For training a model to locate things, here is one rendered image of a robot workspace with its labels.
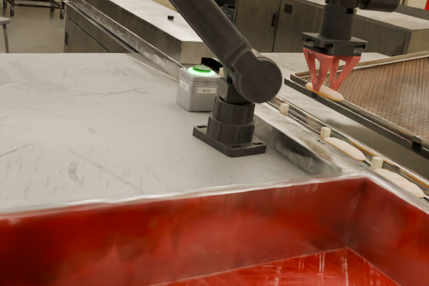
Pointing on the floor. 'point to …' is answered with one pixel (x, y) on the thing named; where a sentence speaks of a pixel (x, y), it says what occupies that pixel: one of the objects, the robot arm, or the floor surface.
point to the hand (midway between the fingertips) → (325, 86)
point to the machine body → (90, 35)
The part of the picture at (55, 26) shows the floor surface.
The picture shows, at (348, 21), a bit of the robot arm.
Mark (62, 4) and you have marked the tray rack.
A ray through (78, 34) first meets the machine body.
